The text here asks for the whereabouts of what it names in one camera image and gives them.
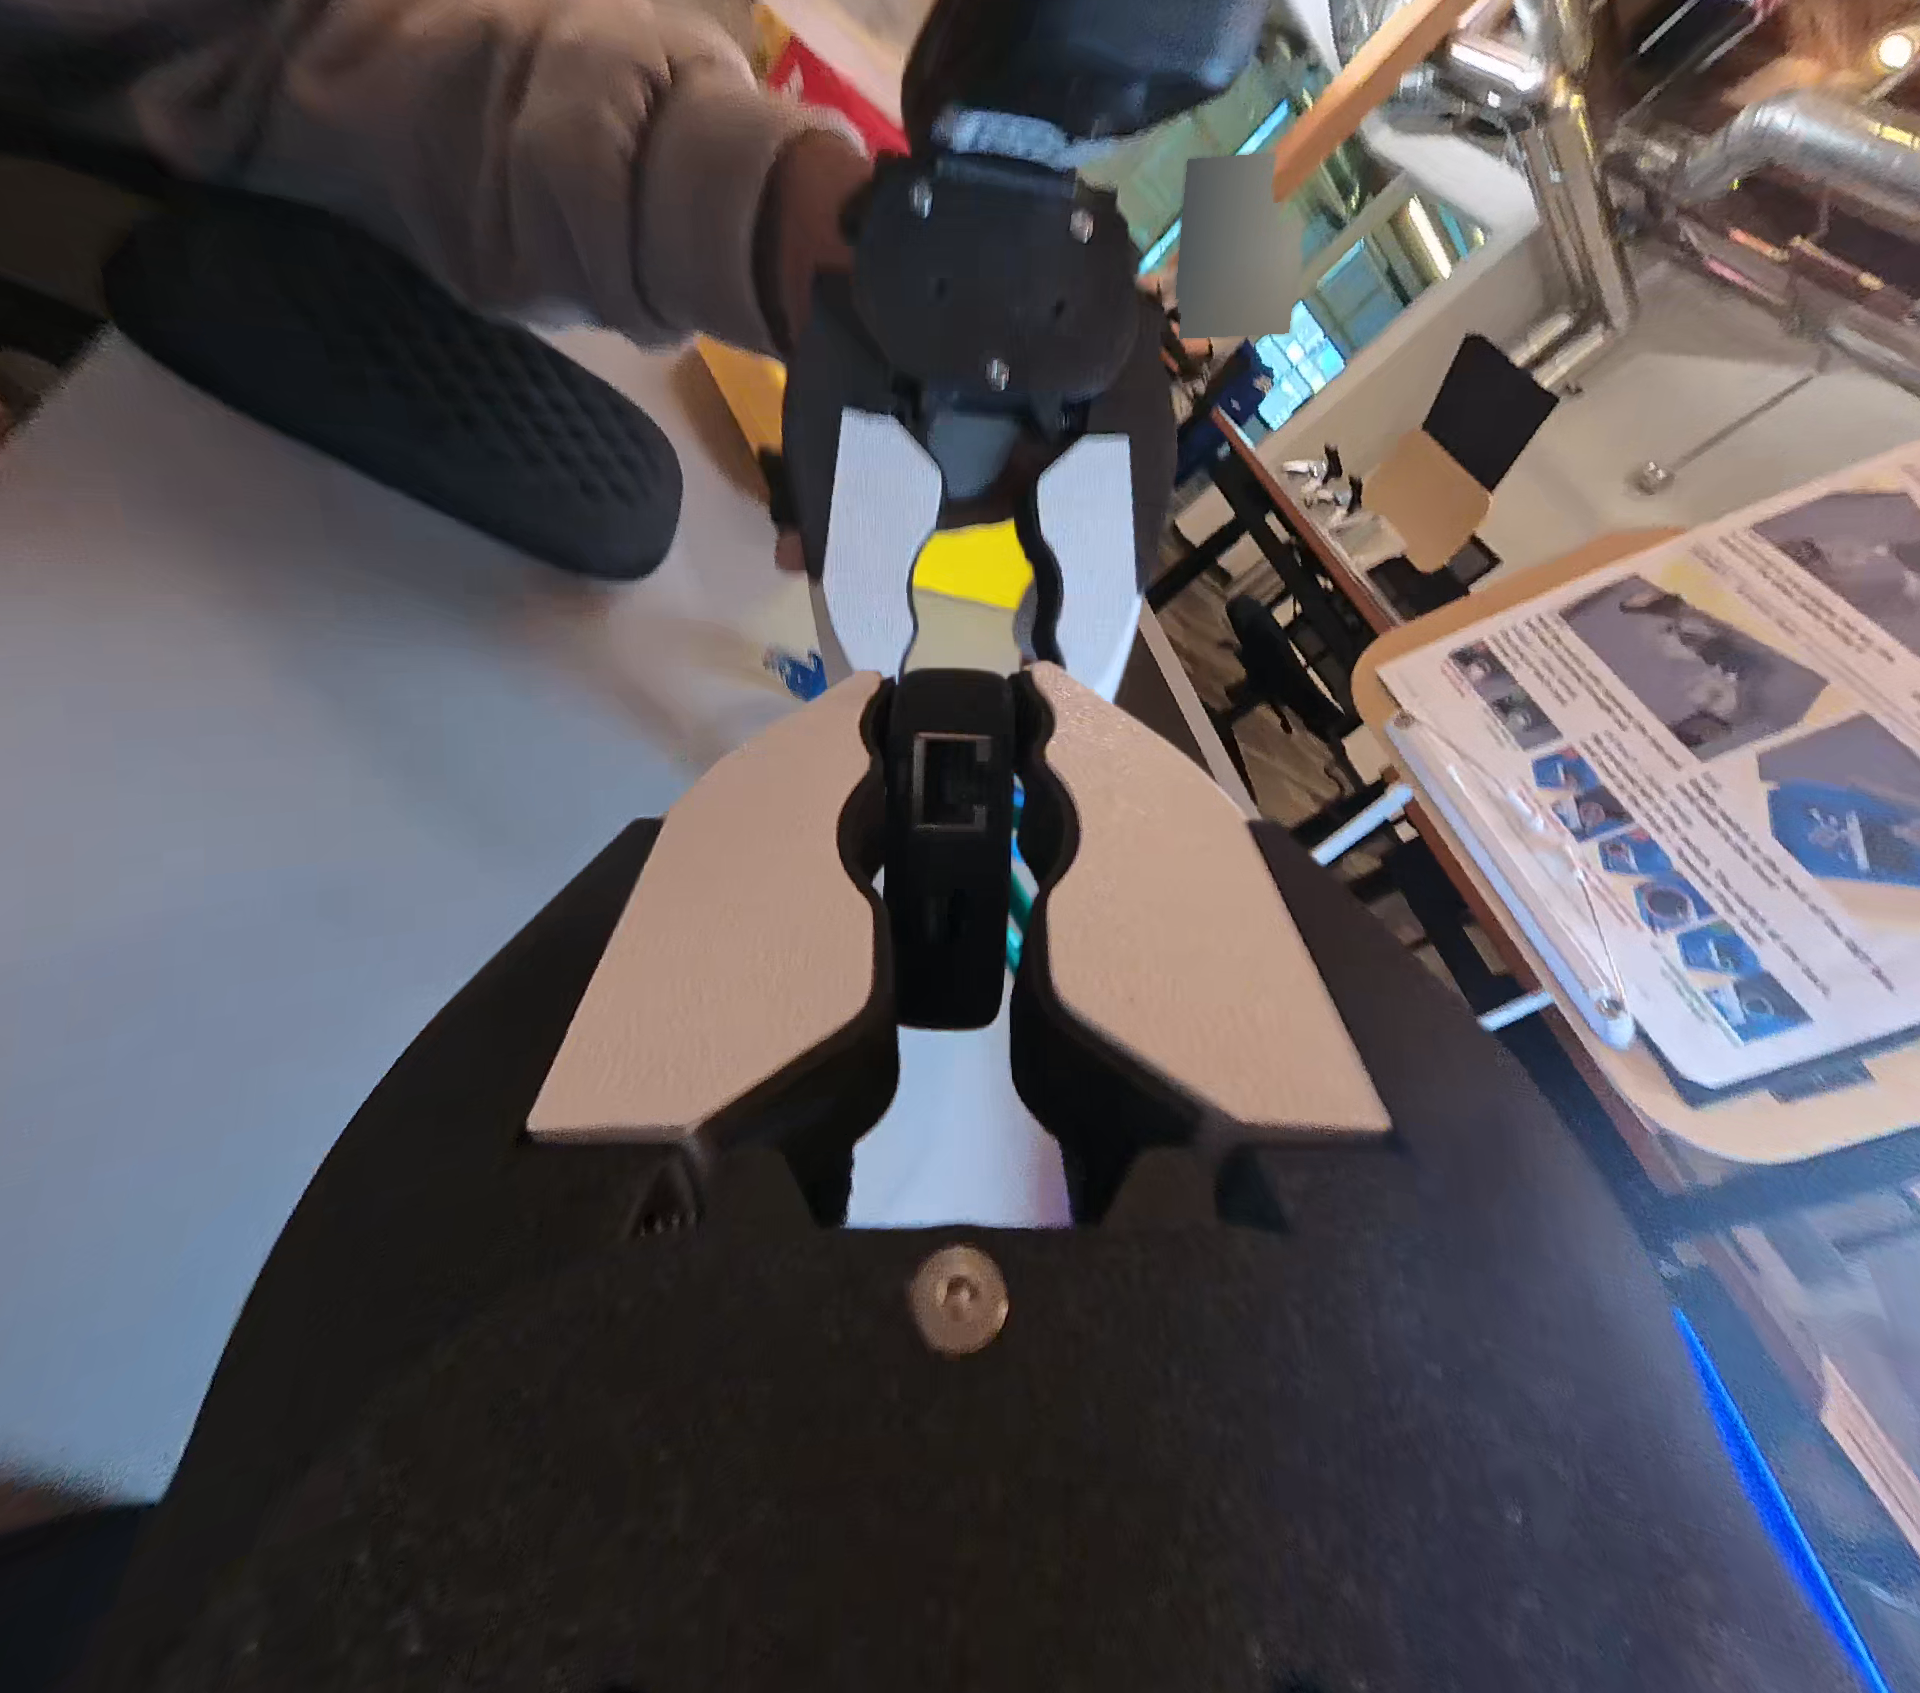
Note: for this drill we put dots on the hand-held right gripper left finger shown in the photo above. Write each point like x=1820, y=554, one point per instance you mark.
x=715, y=958

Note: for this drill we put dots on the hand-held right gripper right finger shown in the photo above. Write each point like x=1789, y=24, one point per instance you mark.
x=1185, y=958

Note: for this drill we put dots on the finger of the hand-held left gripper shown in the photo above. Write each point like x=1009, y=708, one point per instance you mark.
x=867, y=526
x=1101, y=554

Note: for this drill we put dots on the black ethernet port box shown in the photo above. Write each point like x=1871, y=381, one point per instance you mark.
x=942, y=942

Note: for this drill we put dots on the person's left forearm beige sleeve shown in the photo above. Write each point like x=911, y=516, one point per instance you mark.
x=454, y=74

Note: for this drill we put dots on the person's left hand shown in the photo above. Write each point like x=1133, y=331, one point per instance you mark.
x=818, y=222

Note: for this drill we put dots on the yellow box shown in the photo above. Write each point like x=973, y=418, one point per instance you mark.
x=979, y=557

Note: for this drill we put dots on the printed instruction sheet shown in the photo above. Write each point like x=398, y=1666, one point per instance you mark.
x=1700, y=794

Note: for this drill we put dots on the silver duct pipe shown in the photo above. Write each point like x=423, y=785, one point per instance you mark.
x=1801, y=133

